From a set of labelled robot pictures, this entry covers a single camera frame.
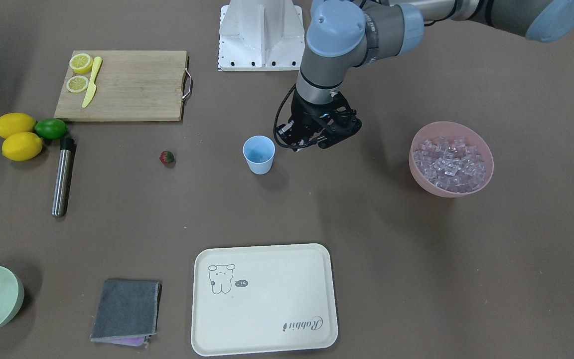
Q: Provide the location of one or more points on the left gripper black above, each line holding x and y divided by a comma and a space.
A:
305, 116

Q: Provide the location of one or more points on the red strawberry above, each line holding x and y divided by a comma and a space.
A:
167, 157

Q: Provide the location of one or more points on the clear ice cubes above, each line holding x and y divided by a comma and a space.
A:
454, 165

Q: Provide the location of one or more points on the steel muddler black tip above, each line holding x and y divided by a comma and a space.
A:
63, 177

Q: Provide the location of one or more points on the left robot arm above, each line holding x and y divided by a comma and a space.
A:
346, 34

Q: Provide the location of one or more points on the light blue plastic cup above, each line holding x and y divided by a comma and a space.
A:
259, 154

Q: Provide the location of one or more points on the pink bowl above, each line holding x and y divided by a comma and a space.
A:
448, 129

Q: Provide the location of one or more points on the cream rectangular tray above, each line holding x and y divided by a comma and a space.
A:
276, 298

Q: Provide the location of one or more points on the wooden cutting board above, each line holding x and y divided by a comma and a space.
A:
132, 85

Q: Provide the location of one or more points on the yellow plastic knife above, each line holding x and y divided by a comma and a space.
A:
92, 87

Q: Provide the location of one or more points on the lemon half lower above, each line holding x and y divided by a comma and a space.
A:
77, 84

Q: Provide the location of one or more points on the lemon half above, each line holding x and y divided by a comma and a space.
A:
81, 63
77, 84

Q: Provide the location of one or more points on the lemon half upper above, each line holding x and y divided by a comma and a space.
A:
81, 63

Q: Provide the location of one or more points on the grey folded cloth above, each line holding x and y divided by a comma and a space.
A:
127, 312

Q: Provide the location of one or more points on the green lime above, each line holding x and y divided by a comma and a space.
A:
51, 128

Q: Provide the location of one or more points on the yellow lemon front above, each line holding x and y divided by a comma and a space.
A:
22, 146

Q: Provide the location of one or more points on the yellow lemon near lime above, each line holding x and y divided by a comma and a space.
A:
16, 122

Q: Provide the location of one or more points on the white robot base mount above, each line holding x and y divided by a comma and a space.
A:
260, 35

